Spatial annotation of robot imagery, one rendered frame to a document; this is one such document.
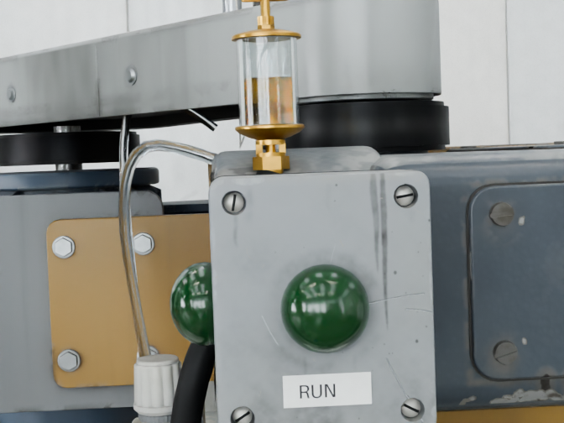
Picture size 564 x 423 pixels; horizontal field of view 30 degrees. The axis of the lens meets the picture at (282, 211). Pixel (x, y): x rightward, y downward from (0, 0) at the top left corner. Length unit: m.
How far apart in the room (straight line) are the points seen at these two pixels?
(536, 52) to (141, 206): 5.12
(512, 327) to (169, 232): 0.41
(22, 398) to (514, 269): 0.49
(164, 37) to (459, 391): 0.30
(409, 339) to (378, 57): 0.20
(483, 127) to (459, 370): 5.33
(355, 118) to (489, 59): 5.26
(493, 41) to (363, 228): 5.43
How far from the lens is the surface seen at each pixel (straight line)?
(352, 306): 0.34
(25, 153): 0.85
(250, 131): 0.43
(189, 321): 0.37
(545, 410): 0.74
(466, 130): 5.72
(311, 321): 0.34
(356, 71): 0.52
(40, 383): 0.82
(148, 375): 0.62
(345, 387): 0.36
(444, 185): 0.41
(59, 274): 0.79
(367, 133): 0.52
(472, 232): 0.41
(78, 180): 0.83
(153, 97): 0.64
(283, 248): 0.35
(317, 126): 0.52
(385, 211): 0.36
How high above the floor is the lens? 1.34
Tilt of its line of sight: 3 degrees down
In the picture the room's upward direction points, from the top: 2 degrees counter-clockwise
